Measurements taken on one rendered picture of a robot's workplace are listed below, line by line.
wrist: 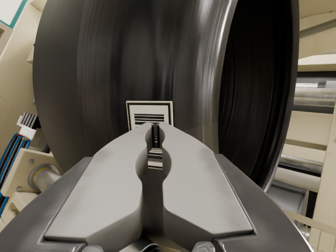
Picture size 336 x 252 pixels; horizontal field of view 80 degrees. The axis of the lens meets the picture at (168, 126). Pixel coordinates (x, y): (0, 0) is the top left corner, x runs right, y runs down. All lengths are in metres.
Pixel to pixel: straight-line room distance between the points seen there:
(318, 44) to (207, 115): 0.72
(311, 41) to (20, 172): 0.90
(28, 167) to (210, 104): 0.42
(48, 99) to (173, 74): 0.18
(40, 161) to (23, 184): 0.05
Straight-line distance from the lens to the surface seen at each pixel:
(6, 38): 0.90
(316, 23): 0.89
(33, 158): 0.53
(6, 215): 0.54
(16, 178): 0.53
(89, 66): 0.21
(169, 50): 0.18
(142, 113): 0.17
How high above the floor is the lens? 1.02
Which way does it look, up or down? 9 degrees up
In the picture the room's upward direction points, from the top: 19 degrees clockwise
